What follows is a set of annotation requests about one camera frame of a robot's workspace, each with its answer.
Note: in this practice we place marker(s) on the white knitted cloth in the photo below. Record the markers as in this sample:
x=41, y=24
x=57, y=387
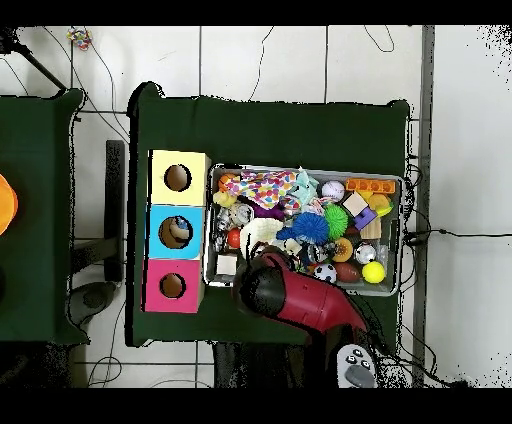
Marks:
x=260, y=232

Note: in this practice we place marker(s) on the blue spiky ball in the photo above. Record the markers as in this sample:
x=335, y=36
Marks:
x=310, y=228

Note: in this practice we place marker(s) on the clear plastic bottle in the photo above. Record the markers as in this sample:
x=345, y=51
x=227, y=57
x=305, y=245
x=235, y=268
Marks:
x=181, y=230

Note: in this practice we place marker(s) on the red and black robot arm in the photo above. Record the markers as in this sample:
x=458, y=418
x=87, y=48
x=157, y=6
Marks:
x=312, y=308

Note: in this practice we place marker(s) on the wooden box with three holes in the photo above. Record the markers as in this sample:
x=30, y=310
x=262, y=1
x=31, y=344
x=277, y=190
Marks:
x=196, y=188

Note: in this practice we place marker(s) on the polka dot cloth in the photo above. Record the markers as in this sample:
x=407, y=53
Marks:
x=264, y=188

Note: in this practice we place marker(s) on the small red ball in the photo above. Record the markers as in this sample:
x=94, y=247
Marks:
x=234, y=238

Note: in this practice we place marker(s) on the small white baseball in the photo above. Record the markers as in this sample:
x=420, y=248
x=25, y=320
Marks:
x=333, y=190

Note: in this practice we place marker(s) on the green spiky ball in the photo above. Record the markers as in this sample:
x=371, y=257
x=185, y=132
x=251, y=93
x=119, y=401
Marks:
x=336, y=222

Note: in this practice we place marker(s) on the small soccer ball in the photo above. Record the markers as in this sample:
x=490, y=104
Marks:
x=325, y=273

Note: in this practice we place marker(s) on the plain wooden cube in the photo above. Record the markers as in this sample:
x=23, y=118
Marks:
x=356, y=203

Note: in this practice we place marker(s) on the orange toy building block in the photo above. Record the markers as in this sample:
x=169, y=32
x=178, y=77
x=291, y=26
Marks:
x=370, y=186

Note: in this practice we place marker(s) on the smooth yellow ball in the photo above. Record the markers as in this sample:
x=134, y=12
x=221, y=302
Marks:
x=373, y=272

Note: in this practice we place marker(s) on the green cloth side table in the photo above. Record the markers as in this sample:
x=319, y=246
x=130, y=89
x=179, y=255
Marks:
x=40, y=200

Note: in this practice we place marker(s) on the small colourful floor toy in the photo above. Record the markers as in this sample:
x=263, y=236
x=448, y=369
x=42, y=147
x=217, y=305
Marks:
x=78, y=37

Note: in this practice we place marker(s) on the orange round object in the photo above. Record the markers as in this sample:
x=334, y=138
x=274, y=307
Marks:
x=6, y=204

